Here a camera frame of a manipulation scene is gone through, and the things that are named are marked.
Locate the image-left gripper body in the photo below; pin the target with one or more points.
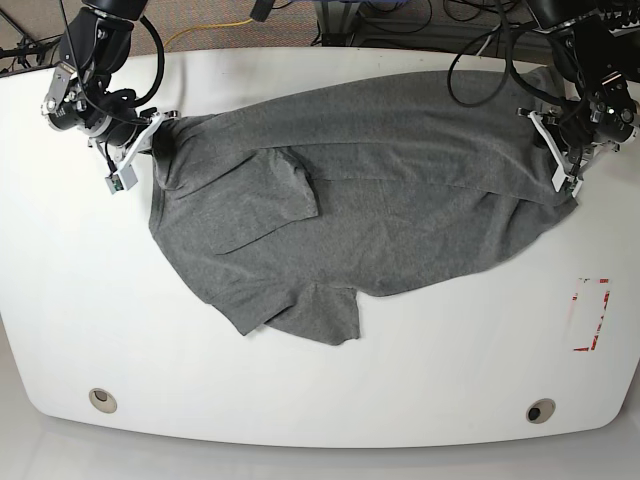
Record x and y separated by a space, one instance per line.
112 136

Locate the grey T-shirt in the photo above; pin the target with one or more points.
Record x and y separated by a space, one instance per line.
278 214

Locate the left table cable grommet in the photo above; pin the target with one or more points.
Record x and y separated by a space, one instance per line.
102 400

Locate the table cable grommet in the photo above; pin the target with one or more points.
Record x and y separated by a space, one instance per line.
540 411
102 400

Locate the black robot arm image-left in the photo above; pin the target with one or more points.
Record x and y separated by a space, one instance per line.
94 46

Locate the red tape rectangle marking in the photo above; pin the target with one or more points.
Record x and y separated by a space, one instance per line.
587 313

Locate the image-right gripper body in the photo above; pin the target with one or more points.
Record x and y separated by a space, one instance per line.
571 130

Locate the right table cable grommet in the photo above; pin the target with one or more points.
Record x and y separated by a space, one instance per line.
540 411

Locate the white power strip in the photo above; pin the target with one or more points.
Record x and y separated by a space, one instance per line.
620 27

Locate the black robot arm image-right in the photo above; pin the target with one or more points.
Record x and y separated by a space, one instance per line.
600 64

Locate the black tripod stand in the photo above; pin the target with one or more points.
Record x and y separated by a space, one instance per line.
30 35

